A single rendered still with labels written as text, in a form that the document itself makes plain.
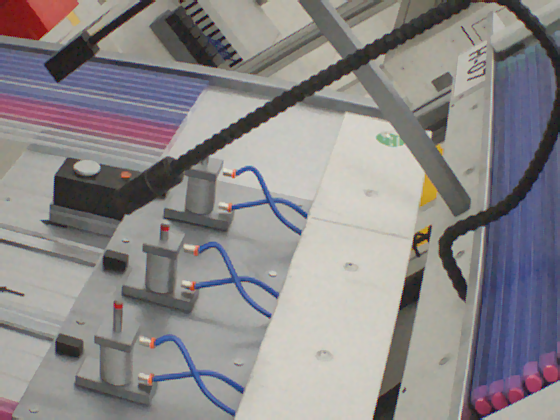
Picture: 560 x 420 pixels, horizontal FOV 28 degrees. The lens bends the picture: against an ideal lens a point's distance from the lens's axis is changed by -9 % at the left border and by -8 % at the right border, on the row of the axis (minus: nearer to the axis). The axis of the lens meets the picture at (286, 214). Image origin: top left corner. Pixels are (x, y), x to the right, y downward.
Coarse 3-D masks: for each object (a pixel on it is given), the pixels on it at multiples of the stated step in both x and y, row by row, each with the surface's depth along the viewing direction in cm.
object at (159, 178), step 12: (168, 156) 69; (156, 168) 69; (168, 168) 69; (132, 180) 70; (144, 180) 69; (156, 180) 69; (168, 180) 69; (180, 180) 69; (120, 192) 70; (132, 192) 70; (144, 192) 70; (156, 192) 70; (120, 204) 70; (132, 204) 70; (144, 204) 70
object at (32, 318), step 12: (0, 300) 86; (0, 312) 85; (12, 312) 85; (24, 312) 85; (36, 312) 85; (48, 312) 86; (24, 324) 85; (36, 324) 85; (48, 324) 85; (60, 324) 85
